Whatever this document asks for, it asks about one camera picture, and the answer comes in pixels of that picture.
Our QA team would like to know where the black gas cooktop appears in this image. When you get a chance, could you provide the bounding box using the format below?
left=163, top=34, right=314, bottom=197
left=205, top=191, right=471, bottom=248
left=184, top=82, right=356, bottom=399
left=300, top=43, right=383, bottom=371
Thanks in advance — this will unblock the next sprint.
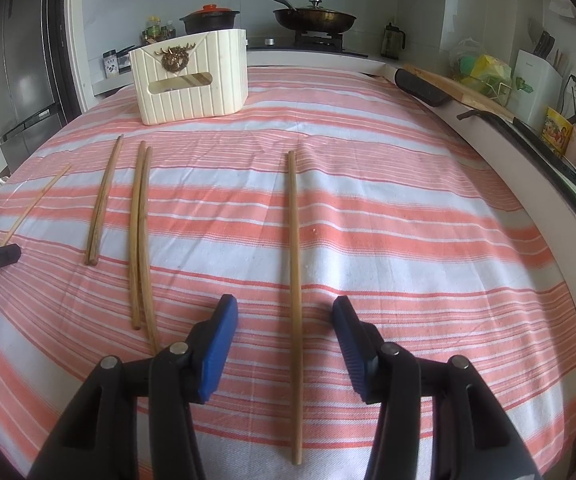
left=245, top=35, right=369, bottom=58

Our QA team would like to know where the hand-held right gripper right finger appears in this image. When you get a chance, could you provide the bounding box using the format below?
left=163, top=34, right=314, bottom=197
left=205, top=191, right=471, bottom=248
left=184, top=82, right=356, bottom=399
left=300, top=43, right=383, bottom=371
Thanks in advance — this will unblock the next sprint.
left=331, top=295, right=544, bottom=480

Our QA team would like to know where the dark glass jug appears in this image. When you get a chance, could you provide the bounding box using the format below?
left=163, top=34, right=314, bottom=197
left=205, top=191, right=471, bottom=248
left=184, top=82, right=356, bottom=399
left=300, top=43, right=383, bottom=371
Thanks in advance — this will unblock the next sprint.
left=382, top=22, right=407, bottom=60

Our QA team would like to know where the black handle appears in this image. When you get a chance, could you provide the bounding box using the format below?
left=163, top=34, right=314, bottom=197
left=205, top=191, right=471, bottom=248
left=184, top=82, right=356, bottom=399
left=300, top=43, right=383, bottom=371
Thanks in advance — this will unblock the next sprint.
left=457, top=108, right=514, bottom=123

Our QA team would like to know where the wooden cutting board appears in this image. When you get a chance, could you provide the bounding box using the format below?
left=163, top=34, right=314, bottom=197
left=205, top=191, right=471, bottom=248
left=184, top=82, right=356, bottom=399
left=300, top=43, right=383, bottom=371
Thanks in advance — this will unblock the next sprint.
left=400, top=62, right=516, bottom=121

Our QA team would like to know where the yellow packet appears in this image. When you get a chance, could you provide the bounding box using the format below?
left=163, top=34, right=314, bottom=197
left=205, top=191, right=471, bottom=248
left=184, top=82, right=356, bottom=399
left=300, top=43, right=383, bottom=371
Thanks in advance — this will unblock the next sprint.
left=542, top=106, right=574, bottom=156

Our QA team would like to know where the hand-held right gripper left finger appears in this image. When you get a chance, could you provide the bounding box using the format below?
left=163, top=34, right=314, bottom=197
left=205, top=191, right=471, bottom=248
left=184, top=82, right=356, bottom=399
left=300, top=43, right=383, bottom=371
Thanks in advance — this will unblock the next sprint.
left=26, top=293, right=239, bottom=480

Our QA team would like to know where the cream utensil holder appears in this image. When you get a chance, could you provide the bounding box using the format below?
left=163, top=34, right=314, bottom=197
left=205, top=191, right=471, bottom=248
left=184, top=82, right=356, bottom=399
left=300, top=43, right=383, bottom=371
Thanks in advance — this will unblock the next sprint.
left=128, top=28, right=250, bottom=126

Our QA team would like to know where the grey refrigerator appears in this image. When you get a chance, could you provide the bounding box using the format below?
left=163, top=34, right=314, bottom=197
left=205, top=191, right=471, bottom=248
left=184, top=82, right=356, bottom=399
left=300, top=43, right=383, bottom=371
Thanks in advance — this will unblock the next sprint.
left=0, top=0, right=68, bottom=148

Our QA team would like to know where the plastic bag with yellow contents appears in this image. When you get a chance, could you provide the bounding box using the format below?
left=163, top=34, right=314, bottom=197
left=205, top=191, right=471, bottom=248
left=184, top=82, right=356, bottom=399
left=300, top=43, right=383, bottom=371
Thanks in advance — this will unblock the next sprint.
left=450, top=37, right=514, bottom=98

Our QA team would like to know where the black oblong case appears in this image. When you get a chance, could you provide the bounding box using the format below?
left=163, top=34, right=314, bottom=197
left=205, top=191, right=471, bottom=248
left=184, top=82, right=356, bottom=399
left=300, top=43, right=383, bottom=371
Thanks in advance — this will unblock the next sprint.
left=394, top=68, right=450, bottom=107

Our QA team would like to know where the clear spice jar set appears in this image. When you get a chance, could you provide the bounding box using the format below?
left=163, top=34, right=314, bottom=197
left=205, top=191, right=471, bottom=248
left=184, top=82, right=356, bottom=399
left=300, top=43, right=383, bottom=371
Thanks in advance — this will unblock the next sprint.
left=116, top=45, right=136, bottom=73

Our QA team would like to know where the black clay pot red lid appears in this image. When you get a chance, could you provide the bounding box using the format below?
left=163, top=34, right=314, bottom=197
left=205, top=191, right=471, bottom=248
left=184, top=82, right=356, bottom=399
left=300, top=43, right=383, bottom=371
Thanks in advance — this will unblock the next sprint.
left=179, top=4, right=241, bottom=36

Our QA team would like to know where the green cutting board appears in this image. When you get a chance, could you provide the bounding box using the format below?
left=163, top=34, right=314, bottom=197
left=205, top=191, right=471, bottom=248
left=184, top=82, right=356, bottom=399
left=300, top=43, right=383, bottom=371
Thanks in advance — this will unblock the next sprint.
left=513, top=117, right=576, bottom=251

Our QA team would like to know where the black door frame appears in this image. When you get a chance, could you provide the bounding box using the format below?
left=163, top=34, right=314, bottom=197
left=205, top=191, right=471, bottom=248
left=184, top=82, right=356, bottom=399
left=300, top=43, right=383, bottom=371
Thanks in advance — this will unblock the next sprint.
left=42, top=0, right=86, bottom=126

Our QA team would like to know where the wok with glass lid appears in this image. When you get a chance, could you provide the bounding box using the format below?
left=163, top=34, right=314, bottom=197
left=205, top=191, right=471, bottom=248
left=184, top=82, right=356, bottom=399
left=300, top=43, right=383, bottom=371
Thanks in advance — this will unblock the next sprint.
left=258, top=0, right=359, bottom=33

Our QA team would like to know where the white knife block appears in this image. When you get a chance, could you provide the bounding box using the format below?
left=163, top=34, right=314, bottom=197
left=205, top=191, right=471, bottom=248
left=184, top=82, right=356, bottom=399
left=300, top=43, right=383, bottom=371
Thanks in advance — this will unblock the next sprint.
left=510, top=49, right=564, bottom=131

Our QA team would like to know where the black-handled knife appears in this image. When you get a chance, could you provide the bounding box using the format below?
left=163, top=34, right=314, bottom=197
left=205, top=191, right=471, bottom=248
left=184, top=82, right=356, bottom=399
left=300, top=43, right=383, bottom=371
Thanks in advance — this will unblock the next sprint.
left=533, top=30, right=556, bottom=61

